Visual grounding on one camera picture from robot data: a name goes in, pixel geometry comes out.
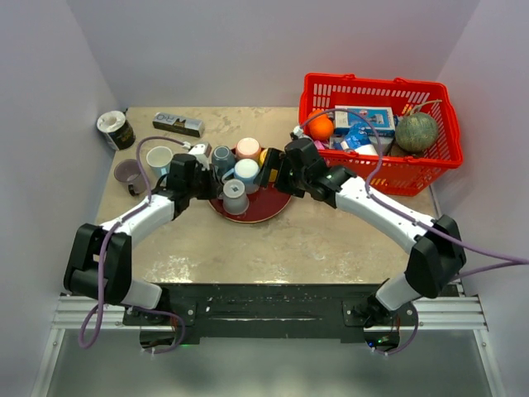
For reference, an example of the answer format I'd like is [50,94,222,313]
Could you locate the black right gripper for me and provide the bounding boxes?
[254,148,309,199]

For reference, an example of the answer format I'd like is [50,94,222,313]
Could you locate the blue mug white base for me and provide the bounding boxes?
[222,159,260,194]

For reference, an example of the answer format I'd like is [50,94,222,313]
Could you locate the light blue faceted mug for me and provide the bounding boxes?
[146,146,174,184]

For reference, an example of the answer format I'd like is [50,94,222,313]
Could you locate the grey footed mug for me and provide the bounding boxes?
[218,179,250,216]

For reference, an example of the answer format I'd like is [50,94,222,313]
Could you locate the lilac mug black handle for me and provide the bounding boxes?
[113,159,146,197]

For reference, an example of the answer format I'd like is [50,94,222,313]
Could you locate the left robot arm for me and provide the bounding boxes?
[64,154,220,324]

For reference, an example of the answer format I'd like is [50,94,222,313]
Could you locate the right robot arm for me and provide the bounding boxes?
[255,138,466,325]

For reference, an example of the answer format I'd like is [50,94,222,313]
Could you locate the pink mug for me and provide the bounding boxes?
[235,137,262,161]

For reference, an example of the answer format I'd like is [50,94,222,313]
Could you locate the dark teal faceted mug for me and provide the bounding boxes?
[212,146,236,179]

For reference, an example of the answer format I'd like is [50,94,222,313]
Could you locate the round red lacquer tray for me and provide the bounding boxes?
[210,179,290,224]

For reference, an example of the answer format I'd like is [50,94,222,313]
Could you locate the silver black rectangular box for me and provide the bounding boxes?
[152,112,205,137]

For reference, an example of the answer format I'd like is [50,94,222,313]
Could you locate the orange ball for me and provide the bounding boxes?
[307,113,334,141]

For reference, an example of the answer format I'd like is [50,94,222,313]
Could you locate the black face tissue roll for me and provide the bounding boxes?
[96,110,136,151]

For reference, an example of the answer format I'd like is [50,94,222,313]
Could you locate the blue white bottle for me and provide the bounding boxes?
[340,124,378,155]

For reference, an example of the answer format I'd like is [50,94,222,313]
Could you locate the blue white product box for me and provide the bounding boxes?
[334,105,396,137]

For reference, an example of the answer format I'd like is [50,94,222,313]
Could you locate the red plastic shopping basket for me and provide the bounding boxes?
[298,73,464,196]

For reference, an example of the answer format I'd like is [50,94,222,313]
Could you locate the green melon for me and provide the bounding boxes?
[395,112,439,153]

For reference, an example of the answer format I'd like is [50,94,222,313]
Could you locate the yellow mug black handle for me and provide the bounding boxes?
[258,147,279,184]

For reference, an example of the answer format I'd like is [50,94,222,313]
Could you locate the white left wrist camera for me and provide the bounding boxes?
[183,141,212,170]

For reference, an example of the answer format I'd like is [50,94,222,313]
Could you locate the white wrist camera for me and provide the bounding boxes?
[290,126,309,141]
[183,141,212,170]

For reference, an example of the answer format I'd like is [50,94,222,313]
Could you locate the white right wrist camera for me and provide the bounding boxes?
[290,126,309,141]

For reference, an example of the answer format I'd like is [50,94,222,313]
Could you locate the aluminium frame rail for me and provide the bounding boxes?
[30,185,506,397]

